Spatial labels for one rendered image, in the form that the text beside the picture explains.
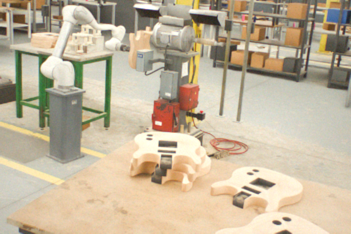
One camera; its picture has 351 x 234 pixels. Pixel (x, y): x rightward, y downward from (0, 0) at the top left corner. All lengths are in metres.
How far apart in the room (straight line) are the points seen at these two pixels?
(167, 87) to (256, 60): 5.04
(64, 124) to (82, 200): 2.53
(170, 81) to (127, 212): 2.69
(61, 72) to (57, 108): 0.35
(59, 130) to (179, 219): 2.82
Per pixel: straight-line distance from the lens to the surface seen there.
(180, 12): 4.77
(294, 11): 9.15
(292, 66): 9.31
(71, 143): 4.74
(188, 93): 4.62
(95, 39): 5.40
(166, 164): 2.24
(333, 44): 9.05
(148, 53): 4.58
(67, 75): 4.57
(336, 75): 9.15
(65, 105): 4.57
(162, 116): 4.69
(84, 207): 2.09
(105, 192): 2.21
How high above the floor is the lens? 1.91
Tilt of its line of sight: 16 degrees down
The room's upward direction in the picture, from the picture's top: 4 degrees clockwise
